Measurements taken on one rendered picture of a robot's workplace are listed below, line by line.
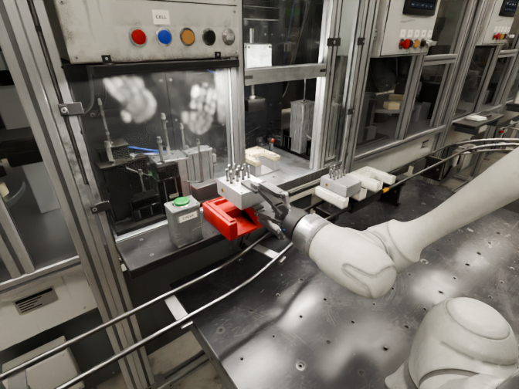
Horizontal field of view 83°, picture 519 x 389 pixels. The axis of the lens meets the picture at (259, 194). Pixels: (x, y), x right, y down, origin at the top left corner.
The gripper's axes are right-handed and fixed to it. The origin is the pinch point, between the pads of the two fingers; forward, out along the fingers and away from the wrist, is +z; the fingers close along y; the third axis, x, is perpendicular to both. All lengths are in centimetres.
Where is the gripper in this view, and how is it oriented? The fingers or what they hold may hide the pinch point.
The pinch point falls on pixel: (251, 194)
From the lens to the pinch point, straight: 81.6
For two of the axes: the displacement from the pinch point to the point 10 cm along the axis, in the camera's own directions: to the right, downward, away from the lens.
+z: -6.1, -3.9, 6.9
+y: 0.1, -8.7, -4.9
